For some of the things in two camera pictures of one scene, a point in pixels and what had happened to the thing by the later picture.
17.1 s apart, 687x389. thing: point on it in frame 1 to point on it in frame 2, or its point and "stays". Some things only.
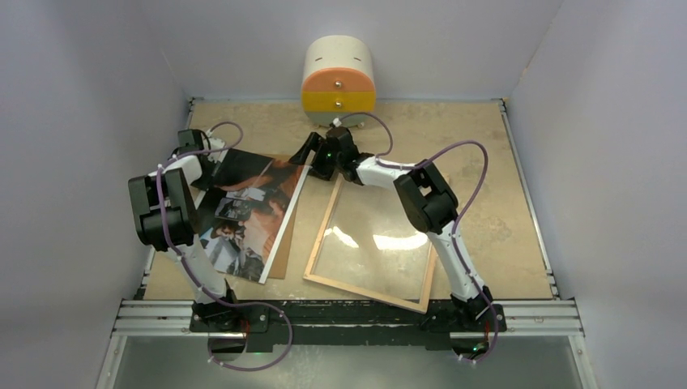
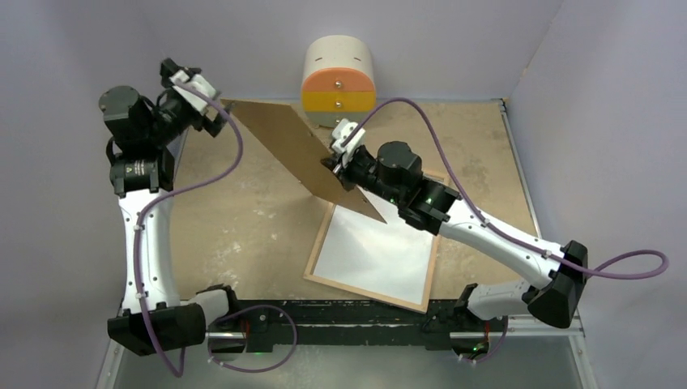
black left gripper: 201,184 to 210,125
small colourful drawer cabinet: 339,79 stays
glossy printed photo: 241,220 to 392,258
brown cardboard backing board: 283,267 to 279,126
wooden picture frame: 420,306 stays
